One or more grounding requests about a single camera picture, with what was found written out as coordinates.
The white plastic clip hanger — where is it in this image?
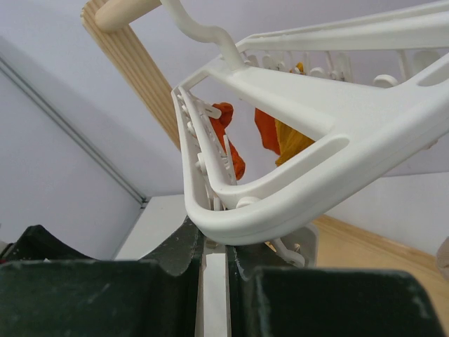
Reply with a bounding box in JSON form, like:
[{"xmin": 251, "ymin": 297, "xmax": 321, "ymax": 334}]
[{"xmin": 163, "ymin": 1, "xmax": 448, "ymax": 266}]

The yellow sock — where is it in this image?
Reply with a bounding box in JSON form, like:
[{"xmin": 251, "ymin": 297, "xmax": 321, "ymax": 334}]
[{"xmin": 274, "ymin": 62, "xmax": 316, "ymax": 168}]

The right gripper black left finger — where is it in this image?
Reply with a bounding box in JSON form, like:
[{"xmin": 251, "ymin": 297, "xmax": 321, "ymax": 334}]
[{"xmin": 1, "ymin": 219, "xmax": 202, "ymax": 336}]

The orange sock near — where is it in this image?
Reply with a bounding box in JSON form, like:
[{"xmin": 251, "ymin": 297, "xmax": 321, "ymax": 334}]
[{"xmin": 254, "ymin": 108, "xmax": 280, "ymax": 155}]

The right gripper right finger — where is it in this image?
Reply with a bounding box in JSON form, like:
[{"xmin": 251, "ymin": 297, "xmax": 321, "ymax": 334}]
[{"xmin": 226, "ymin": 244, "xmax": 445, "ymax": 336}]

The orange sock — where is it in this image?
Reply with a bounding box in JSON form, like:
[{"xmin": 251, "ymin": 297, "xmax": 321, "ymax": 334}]
[
  {"xmin": 209, "ymin": 102, "xmax": 246, "ymax": 180},
  {"xmin": 254, "ymin": 108, "xmax": 280, "ymax": 155}
]

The wooden drying rack frame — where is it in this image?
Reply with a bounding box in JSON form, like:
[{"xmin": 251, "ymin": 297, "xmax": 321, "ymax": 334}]
[{"xmin": 79, "ymin": 0, "xmax": 449, "ymax": 331}]

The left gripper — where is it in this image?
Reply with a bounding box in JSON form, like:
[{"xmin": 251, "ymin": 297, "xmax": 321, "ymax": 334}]
[{"xmin": 0, "ymin": 225, "xmax": 93, "ymax": 263}]

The aluminium corner frame post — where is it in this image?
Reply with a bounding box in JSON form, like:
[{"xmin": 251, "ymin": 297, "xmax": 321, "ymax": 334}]
[{"xmin": 1, "ymin": 55, "xmax": 148, "ymax": 206}]

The red and beige sock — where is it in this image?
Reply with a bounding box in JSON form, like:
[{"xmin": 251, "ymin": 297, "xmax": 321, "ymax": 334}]
[{"xmin": 436, "ymin": 237, "xmax": 449, "ymax": 279}]

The orange sock far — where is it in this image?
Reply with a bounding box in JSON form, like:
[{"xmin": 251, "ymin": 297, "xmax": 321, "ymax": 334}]
[{"xmin": 209, "ymin": 102, "xmax": 246, "ymax": 180}]

